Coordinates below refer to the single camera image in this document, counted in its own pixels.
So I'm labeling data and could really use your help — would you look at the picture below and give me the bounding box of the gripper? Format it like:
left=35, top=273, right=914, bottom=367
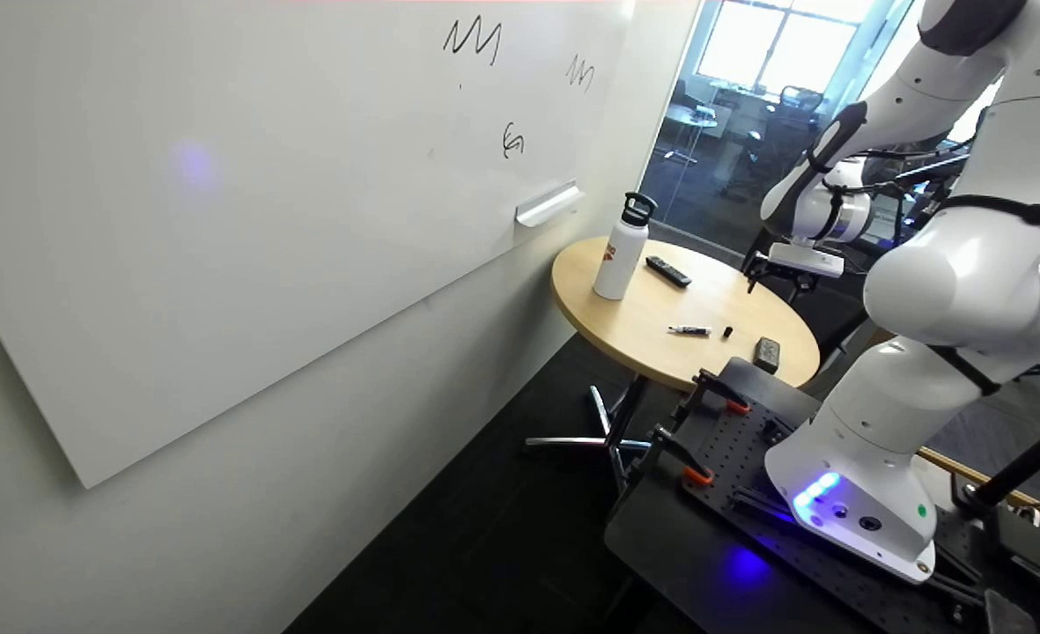
left=745, top=251, right=820, bottom=303

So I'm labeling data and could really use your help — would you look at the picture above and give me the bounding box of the black remote control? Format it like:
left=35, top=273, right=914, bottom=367
left=644, top=254, right=693, bottom=290

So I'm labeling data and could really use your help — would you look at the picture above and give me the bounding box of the white water bottle black lid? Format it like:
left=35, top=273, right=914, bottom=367
left=592, top=191, right=660, bottom=302

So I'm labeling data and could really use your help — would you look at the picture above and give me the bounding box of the office chair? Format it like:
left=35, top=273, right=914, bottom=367
left=777, top=85, right=826, bottom=137

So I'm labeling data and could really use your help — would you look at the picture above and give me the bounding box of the desk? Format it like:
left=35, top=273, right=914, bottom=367
left=663, top=100, right=734, bottom=166

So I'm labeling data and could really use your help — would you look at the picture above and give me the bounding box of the window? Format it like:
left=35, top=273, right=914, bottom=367
left=694, top=0, right=878, bottom=94

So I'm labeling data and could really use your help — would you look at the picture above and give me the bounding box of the whiteboard marker tray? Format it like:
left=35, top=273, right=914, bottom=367
left=515, top=181, right=585, bottom=229

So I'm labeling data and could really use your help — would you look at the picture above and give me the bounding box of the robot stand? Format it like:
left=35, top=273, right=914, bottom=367
left=604, top=357, right=1040, bottom=634

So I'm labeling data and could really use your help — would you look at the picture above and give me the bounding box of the whiteboard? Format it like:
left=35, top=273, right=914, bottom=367
left=0, top=0, right=637, bottom=490

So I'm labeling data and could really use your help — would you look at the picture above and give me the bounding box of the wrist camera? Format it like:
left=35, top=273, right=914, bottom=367
left=768, top=243, right=845, bottom=279

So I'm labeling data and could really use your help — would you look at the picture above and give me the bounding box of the black clamp orange handle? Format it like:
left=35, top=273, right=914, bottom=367
left=650, top=424, right=715, bottom=489
left=690, top=367, right=752, bottom=417

